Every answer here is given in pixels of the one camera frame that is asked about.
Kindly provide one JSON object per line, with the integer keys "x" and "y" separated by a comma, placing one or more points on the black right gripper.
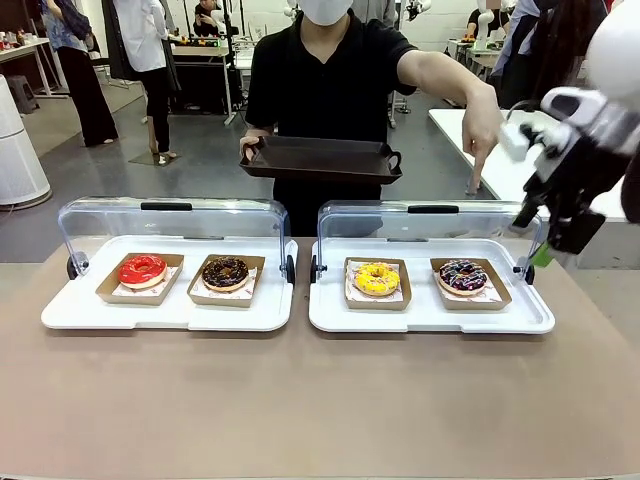
{"x": 575, "y": 170}

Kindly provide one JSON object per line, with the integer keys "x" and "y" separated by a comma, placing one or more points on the brown cardboard donut box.
{"x": 502, "y": 295}
{"x": 406, "y": 290}
{"x": 197, "y": 297}
{"x": 107, "y": 294}

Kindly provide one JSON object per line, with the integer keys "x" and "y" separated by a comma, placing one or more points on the white paper liner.
{"x": 350, "y": 295}
{"x": 253, "y": 280}
{"x": 170, "y": 281}
{"x": 492, "y": 297}

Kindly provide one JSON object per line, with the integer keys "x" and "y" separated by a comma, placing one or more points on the purple glazed sprinkled donut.
{"x": 452, "y": 282}

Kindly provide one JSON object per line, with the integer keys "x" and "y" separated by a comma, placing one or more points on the black serving tray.
{"x": 320, "y": 155}

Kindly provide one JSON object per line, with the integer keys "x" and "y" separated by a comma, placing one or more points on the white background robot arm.
{"x": 482, "y": 37}

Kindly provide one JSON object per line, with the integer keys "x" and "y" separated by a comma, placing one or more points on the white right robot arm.
{"x": 615, "y": 50}

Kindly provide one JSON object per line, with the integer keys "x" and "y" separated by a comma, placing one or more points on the person's left forearm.
{"x": 460, "y": 85}

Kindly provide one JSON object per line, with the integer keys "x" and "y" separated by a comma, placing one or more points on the person in dark coat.
{"x": 555, "y": 50}

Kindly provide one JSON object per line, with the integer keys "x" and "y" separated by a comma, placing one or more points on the yellow glazed sprinkled donut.
{"x": 367, "y": 282}

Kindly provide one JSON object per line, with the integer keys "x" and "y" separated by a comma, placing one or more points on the seated person in black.
{"x": 477, "y": 22}

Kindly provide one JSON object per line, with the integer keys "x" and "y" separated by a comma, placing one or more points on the person in black shirt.
{"x": 325, "y": 90}

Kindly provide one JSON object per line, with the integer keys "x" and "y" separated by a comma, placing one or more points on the chocolate sprinkled donut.
{"x": 215, "y": 277}

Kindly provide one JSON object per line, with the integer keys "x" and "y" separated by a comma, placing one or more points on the seated person holding phone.
{"x": 205, "y": 22}

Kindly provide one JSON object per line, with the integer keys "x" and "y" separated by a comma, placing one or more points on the red glazed donut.
{"x": 130, "y": 275}

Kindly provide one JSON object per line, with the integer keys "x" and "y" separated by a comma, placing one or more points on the person in white shirt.
{"x": 145, "y": 40}

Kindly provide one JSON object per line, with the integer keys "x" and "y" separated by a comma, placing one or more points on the person in blue patterned top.
{"x": 75, "y": 75}

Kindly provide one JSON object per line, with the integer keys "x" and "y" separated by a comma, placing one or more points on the person's left hand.
{"x": 480, "y": 130}

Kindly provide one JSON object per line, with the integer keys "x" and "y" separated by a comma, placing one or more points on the person's right hand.
{"x": 249, "y": 146}

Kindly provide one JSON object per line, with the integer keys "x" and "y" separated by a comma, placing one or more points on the large white table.
{"x": 465, "y": 132}

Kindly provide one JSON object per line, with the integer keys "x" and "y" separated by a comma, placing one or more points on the white display tray base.
{"x": 430, "y": 320}
{"x": 75, "y": 310}

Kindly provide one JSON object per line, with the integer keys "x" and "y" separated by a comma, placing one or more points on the clear display tray lid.
{"x": 375, "y": 220}
{"x": 200, "y": 220}

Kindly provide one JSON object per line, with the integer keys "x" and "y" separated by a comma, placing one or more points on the white background work table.
{"x": 480, "y": 57}

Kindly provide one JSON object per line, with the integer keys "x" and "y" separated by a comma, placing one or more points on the white face mask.
{"x": 325, "y": 11}

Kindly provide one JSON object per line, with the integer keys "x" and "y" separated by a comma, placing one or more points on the workbench with yellow items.
{"x": 200, "y": 52}

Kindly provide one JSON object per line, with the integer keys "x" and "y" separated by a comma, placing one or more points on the white air purifier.
{"x": 20, "y": 165}

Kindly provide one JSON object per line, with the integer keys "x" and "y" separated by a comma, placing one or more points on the grey plastic stool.
{"x": 22, "y": 92}

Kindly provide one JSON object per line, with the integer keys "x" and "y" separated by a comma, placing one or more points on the white narrow side table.
{"x": 25, "y": 49}

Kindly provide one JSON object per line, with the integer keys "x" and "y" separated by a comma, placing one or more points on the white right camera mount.
{"x": 547, "y": 145}

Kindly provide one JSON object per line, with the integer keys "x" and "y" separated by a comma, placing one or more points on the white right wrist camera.
{"x": 515, "y": 142}

